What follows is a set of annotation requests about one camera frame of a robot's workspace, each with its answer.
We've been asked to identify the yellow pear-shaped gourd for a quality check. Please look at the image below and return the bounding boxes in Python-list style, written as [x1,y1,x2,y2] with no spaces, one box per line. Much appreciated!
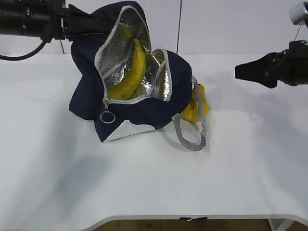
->
[181,84,210,123]

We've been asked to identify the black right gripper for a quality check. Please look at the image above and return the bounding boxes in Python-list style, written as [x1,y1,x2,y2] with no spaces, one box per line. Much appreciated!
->
[234,40,308,89]

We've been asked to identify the yellow banana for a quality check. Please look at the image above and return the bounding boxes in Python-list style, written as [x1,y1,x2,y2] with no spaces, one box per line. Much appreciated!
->
[109,39,147,100]

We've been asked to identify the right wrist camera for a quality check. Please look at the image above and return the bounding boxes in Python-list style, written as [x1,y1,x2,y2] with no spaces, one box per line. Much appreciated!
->
[289,1,308,26]

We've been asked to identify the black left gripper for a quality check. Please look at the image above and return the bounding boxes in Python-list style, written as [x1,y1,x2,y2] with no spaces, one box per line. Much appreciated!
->
[40,0,113,43]

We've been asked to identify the navy blue lunch bag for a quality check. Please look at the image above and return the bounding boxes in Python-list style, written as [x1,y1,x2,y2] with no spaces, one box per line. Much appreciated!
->
[69,1,206,151]

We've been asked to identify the black tape on table edge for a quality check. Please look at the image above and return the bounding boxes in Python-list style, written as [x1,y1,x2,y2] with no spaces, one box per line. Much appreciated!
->
[180,217,208,222]

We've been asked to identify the green lidded glass container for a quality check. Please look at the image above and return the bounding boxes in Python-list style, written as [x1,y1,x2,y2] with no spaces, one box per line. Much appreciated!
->
[130,84,147,99]

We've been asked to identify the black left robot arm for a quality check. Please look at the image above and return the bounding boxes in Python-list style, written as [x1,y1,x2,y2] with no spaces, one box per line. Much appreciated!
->
[0,0,113,43]

